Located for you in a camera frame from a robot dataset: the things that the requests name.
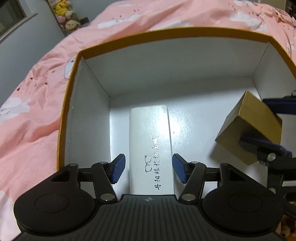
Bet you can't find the orange cardboard storage box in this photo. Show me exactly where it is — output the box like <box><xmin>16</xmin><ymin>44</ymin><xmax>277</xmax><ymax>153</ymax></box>
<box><xmin>57</xmin><ymin>27</ymin><xmax>295</xmax><ymax>185</ymax></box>

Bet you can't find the small brown cardboard box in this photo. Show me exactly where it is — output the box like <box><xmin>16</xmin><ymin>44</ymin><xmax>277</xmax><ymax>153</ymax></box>
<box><xmin>215</xmin><ymin>90</ymin><xmax>282</xmax><ymax>165</ymax></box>

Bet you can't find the window with dark frame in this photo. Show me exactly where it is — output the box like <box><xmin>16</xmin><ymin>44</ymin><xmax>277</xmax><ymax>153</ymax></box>
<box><xmin>1</xmin><ymin>0</ymin><xmax>38</xmax><ymax>43</ymax></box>

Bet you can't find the white glasses case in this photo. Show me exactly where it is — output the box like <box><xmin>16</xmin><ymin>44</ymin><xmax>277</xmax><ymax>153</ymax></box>
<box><xmin>129</xmin><ymin>105</ymin><xmax>174</xmax><ymax>195</ymax></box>

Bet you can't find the pink cloud-print duvet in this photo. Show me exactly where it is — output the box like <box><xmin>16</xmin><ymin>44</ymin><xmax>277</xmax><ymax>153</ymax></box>
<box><xmin>1</xmin><ymin>1</ymin><xmax>295</xmax><ymax>240</ymax></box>

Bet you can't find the hanging stack of plush toys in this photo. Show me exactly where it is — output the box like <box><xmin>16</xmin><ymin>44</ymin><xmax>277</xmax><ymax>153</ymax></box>
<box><xmin>47</xmin><ymin>0</ymin><xmax>82</xmax><ymax>36</ymax></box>

